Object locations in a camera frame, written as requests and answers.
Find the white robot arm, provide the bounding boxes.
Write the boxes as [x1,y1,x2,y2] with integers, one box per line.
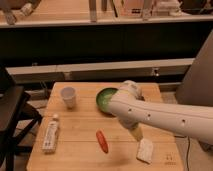
[107,80,213,145]

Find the white folded cloth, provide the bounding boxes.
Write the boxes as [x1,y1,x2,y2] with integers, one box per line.
[136,138,154,164]

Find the green bowl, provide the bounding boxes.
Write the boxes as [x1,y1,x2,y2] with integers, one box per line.
[96,87,118,114]

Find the white tube bottle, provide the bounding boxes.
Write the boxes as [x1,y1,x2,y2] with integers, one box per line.
[42,114,59,154]

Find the black chair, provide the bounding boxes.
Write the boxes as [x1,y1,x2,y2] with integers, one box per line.
[0,65,42,171]

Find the black cable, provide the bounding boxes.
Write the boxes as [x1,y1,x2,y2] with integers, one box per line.
[174,134,192,171]

